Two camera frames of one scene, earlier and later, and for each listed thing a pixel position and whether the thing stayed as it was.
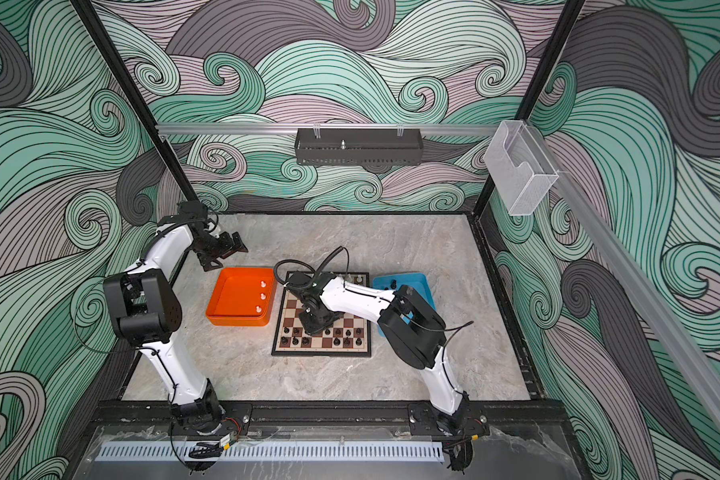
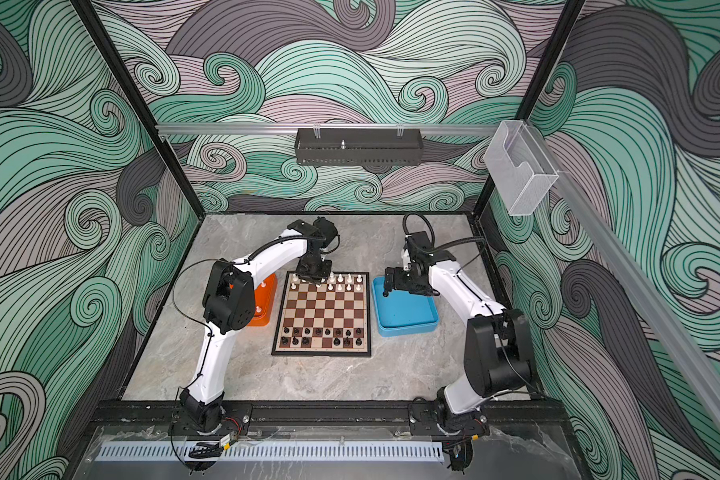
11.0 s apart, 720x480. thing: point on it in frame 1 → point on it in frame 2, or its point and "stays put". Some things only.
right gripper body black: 311,322 → 406,280
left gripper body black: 211,249 → 315,269
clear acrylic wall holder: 519,168 stays put
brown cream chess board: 345,336 stays put
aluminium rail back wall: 189,130 stays put
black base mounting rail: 334,418 stays put
